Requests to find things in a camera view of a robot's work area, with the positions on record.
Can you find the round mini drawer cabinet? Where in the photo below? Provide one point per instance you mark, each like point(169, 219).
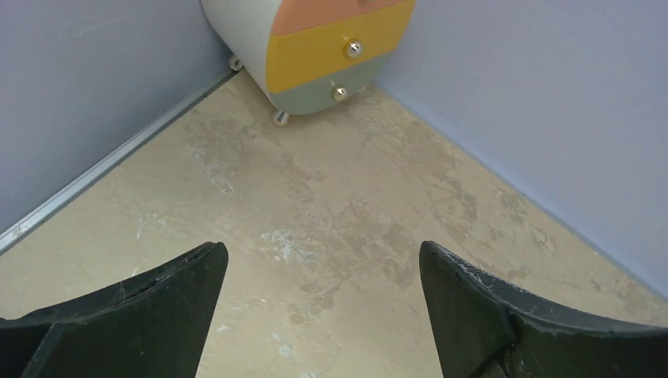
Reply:
point(307, 56)

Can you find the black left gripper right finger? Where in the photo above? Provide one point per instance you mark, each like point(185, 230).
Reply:
point(484, 326)

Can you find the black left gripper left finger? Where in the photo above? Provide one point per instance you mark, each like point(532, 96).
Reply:
point(154, 324)

